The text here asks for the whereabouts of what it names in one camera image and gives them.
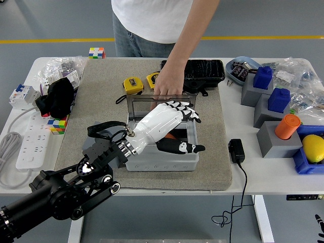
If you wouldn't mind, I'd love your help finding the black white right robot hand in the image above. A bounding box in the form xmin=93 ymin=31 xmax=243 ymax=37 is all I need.
xmin=314 ymin=214 xmax=324 ymax=243

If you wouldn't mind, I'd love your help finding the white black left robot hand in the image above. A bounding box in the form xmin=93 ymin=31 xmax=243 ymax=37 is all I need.
xmin=125 ymin=100 xmax=206 ymax=155

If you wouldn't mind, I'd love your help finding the person's left hand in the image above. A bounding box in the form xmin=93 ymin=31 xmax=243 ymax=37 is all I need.
xmin=153 ymin=60 xmax=187 ymax=101

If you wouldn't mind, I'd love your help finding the smoky transparent box lid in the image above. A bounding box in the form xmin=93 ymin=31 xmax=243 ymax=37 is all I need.
xmin=126 ymin=94 xmax=197 ymax=123

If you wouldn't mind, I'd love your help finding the grey electrical box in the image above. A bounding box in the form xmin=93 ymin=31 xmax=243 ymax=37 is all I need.
xmin=125 ymin=118 xmax=199 ymax=173

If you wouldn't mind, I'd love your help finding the yellow tape measure printed 5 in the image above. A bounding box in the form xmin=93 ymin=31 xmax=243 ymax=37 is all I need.
xmin=146 ymin=71 xmax=160 ymax=89

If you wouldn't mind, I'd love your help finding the black table control panel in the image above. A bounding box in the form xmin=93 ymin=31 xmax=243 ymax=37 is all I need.
xmin=286 ymin=193 xmax=324 ymax=201

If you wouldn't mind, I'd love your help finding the black plastic tray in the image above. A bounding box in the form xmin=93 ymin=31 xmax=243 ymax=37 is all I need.
xmin=160 ymin=59 xmax=226 ymax=97

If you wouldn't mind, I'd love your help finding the white table leg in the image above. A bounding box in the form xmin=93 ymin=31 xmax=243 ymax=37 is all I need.
xmin=67 ymin=217 xmax=86 ymax=243
xmin=252 ymin=194 xmax=275 ymax=243

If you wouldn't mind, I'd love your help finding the grey-brown mat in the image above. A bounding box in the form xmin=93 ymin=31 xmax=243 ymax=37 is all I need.
xmin=54 ymin=58 xmax=233 ymax=192

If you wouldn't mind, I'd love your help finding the light blue dish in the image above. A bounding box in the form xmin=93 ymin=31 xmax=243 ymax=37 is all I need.
xmin=225 ymin=56 xmax=263 ymax=87

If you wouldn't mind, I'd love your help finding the person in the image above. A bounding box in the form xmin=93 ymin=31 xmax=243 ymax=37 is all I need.
xmin=110 ymin=0 xmax=220 ymax=101

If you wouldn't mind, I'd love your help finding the blue plastic bin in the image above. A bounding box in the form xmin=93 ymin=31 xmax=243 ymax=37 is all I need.
xmin=293 ymin=124 xmax=324 ymax=175

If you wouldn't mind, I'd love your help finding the grey square holder block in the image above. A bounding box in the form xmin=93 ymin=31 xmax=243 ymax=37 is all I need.
xmin=256 ymin=120 xmax=303 ymax=159
xmin=240 ymin=73 xmax=275 ymax=107
xmin=253 ymin=94 xmax=291 ymax=129
xmin=82 ymin=123 xmax=127 ymax=169

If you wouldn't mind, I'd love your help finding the colourful cube white cross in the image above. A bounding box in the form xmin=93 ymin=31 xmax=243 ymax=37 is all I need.
xmin=88 ymin=47 xmax=106 ymax=60

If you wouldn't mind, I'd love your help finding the yellow lemon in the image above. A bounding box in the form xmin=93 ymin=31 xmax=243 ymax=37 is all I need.
xmin=302 ymin=134 xmax=324 ymax=164

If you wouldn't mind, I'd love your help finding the black power adapter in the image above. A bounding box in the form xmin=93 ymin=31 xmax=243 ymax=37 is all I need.
xmin=227 ymin=138 xmax=246 ymax=164

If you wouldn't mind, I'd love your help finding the blue bottle-shaped block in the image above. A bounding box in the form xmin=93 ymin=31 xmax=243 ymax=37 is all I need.
xmin=267 ymin=88 xmax=291 ymax=114
xmin=253 ymin=66 xmax=273 ymax=91

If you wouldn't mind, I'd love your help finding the colourful puzzle cube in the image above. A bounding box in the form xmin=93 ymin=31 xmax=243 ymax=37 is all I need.
xmin=47 ymin=115 xmax=69 ymax=135

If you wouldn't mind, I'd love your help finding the black cloth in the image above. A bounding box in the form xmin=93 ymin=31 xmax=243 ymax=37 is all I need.
xmin=35 ymin=77 xmax=76 ymax=119

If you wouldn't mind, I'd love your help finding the clear bag of white parts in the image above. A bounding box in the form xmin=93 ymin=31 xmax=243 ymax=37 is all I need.
xmin=35 ymin=56 xmax=88 ymax=94

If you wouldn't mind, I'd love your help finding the white power strip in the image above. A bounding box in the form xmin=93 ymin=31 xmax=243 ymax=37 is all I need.
xmin=15 ymin=112 xmax=51 ymax=170

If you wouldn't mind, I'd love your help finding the clear bag of small parts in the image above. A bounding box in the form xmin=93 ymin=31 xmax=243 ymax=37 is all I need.
xmin=260 ymin=57 xmax=324 ymax=118

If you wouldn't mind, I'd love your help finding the white blue circuit breaker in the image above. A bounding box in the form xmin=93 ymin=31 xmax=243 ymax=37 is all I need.
xmin=9 ymin=84 xmax=41 ymax=111

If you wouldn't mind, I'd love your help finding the yellow tape measure black strap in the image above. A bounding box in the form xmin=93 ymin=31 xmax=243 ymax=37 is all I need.
xmin=115 ymin=77 xmax=145 ymax=104

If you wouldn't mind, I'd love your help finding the black adapter cord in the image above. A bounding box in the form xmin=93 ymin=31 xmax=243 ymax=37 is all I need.
xmin=211 ymin=161 xmax=255 ymax=243

